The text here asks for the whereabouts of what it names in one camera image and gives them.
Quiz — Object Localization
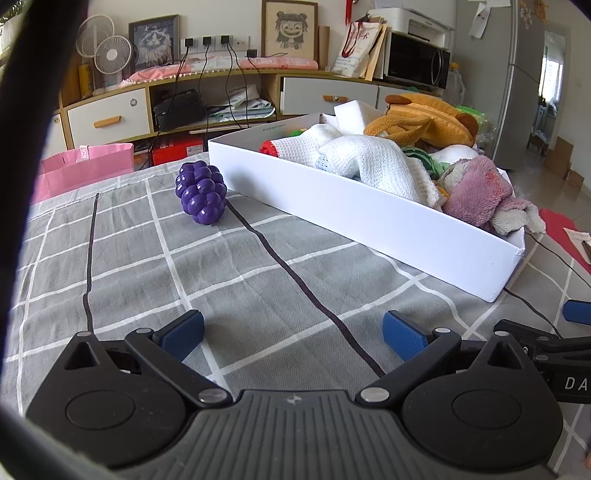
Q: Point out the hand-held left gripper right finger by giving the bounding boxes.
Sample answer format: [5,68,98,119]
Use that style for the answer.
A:
[353,310,541,407]

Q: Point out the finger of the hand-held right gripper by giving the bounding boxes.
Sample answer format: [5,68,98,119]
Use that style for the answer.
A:
[493,318,591,361]
[562,299,591,325]

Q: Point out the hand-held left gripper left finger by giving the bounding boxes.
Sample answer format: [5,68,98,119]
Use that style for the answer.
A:
[46,309,234,409]

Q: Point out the white cardboard box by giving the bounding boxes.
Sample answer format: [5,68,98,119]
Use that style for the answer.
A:
[208,99,527,303]

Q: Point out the purple grape toy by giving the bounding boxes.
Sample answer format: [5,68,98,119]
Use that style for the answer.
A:
[174,161,228,227]

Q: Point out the pink plush cloth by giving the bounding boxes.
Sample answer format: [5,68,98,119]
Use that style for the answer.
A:
[438,154,546,236]

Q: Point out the white knitted cloth red trim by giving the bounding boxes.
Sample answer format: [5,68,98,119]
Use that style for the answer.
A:
[259,124,345,167]

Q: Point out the grey checked cloth desktop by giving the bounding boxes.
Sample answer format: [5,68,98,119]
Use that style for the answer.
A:
[2,159,591,444]

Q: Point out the sheet of paper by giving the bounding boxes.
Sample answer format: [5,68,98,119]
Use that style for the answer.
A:
[563,226,591,264]

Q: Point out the cardboard boxes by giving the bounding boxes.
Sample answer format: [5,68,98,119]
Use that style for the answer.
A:
[545,136,585,190]

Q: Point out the green striped toy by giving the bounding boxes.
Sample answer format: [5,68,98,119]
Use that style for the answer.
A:
[399,145,446,178]

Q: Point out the red shoebox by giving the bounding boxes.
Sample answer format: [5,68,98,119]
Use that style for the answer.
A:
[151,142,206,166]

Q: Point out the white plush toy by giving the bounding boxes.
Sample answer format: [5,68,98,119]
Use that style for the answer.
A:
[434,144,478,164]

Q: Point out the pink paper bag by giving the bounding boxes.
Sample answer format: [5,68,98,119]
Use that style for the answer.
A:
[30,143,134,204]

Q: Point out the brown teddy bear plush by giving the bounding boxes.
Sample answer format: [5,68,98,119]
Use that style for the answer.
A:
[365,92,478,148]

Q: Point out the black case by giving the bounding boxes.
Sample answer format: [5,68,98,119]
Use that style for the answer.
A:
[152,89,208,132]

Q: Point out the white foam block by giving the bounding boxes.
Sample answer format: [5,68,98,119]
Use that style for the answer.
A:
[333,99,389,134]

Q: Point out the stack of papers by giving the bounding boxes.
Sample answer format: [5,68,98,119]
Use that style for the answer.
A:
[205,85,277,123]

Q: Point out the grey refrigerator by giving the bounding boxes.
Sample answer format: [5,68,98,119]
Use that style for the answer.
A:
[489,14,546,160]

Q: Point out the pink folded cloth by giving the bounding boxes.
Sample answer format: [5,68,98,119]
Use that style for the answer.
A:
[203,55,319,72]
[120,62,204,89]

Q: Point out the wide white cabinet drawer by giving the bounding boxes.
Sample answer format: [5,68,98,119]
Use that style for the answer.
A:
[281,76,380,116]

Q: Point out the wooden tv cabinet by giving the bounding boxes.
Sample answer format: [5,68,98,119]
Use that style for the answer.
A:
[44,60,444,158]

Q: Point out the yellow bottle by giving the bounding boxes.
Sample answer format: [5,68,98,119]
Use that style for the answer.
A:
[78,62,95,100]

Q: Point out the black microwave oven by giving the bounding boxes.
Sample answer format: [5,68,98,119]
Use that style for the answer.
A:
[384,31,451,90]

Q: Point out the white desk fan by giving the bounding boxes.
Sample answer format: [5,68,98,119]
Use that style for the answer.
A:
[95,36,132,88]
[76,15,115,56]

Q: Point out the white tote bag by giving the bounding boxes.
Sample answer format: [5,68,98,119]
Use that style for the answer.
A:
[331,21,386,79]

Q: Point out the framed cat picture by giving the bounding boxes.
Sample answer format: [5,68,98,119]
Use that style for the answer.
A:
[128,14,180,75]

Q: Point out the white printer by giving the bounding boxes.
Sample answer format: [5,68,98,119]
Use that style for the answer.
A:
[367,7,453,44]

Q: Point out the framed cartoon girl picture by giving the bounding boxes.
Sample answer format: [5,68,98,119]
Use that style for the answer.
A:
[261,0,319,61]

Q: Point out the thin black cable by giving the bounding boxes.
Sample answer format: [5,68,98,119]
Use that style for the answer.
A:
[502,230,591,333]

